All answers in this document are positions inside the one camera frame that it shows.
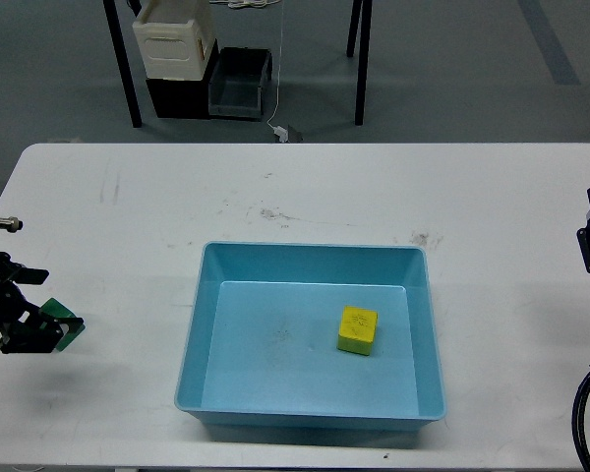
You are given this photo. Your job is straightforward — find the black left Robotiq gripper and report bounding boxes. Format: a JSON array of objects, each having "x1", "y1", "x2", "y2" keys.
[{"x1": 0, "y1": 252, "x2": 85, "y2": 354}]

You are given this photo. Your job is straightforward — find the green block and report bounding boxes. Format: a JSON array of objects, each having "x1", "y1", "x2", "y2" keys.
[{"x1": 25, "y1": 298, "x2": 86, "y2": 353}]

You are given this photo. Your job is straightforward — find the yellow block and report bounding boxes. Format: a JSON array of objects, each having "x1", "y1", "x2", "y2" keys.
[{"x1": 336, "y1": 306, "x2": 379, "y2": 356}]

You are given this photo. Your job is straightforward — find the black storage box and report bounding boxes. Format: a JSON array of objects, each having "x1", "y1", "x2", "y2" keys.
[{"x1": 146, "y1": 42, "x2": 220, "y2": 120}]

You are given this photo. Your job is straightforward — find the light blue plastic bin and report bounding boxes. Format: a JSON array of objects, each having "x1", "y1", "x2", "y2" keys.
[{"x1": 175, "y1": 242, "x2": 446, "y2": 432}]

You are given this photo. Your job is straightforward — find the black left table leg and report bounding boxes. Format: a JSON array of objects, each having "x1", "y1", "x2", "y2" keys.
[{"x1": 102, "y1": 0, "x2": 143, "y2": 128}]

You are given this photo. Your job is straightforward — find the black table leg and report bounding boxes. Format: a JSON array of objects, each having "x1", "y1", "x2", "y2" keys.
[
  {"x1": 354, "y1": 0, "x2": 373, "y2": 126},
  {"x1": 345, "y1": 0, "x2": 363, "y2": 58},
  {"x1": 102, "y1": 0, "x2": 143, "y2": 128}
]

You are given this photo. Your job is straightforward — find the dark grey open bin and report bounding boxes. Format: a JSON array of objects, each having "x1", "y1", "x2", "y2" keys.
[{"x1": 208, "y1": 47, "x2": 272, "y2": 121}]

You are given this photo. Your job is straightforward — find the cream plastic crate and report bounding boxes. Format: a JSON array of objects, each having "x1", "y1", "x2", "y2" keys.
[{"x1": 133, "y1": 0, "x2": 215, "y2": 81}]

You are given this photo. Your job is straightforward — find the white power adapter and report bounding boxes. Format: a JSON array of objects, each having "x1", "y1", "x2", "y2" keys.
[{"x1": 272, "y1": 126, "x2": 289, "y2": 143}]

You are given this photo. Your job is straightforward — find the black right table leg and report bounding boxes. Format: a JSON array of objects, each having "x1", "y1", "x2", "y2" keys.
[{"x1": 354, "y1": 0, "x2": 373, "y2": 126}]

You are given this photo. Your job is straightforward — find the black far table leg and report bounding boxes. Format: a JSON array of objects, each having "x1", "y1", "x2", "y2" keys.
[{"x1": 345, "y1": 0, "x2": 363, "y2": 58}]

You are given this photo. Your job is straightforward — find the white hanging cable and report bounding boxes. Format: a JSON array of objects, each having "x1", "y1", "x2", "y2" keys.
[{"x1": 266, "y1": 0, "x2": 285, "y2": 130}]

